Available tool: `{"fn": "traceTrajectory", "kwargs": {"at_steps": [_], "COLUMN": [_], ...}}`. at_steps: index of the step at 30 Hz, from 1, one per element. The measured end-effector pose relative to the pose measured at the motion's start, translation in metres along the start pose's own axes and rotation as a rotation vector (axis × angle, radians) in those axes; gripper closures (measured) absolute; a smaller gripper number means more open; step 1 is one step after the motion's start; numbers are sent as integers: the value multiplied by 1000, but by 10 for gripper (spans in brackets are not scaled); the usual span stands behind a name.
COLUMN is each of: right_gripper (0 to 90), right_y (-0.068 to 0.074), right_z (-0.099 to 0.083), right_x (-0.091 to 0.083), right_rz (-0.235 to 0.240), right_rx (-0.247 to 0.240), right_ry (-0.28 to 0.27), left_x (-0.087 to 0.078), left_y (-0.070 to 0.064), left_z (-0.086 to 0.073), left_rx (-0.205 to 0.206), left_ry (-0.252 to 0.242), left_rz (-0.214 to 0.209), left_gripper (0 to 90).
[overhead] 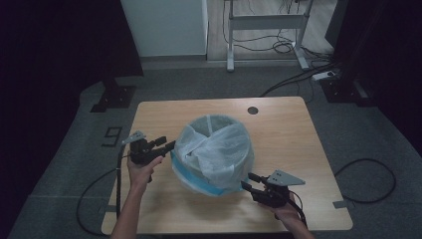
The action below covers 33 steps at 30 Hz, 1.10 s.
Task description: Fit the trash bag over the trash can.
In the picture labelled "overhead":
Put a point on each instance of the person's right hand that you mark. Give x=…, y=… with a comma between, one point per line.
x=287, y=214

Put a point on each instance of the white metal desk frame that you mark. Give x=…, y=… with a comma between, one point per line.
x=265, y=21

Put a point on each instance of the white cabinet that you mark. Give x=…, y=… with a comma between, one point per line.
x=166, y=26

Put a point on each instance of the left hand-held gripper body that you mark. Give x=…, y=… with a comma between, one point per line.
x=141, y=151

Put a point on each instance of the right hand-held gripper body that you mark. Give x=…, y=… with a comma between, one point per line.
x=275, y=195

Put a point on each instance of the dark equipment stand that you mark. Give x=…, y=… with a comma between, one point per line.
x=348, y=66

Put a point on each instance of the black stand base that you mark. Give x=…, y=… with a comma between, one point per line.
x=114, y=96

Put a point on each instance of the grey round waste bin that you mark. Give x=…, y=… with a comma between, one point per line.
x=215, y=124

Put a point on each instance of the dark curtain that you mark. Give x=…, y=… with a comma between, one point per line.
x=49, y=49

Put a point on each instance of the bin with white bag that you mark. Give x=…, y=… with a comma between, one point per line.
x=219, y=156

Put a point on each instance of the grey floor tape piece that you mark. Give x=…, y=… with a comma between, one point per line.
x=339, y=204

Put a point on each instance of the white power strip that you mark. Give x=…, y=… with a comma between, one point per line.
x=323, y=75

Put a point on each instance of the person's left hand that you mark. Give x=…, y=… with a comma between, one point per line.
x=139, y=174

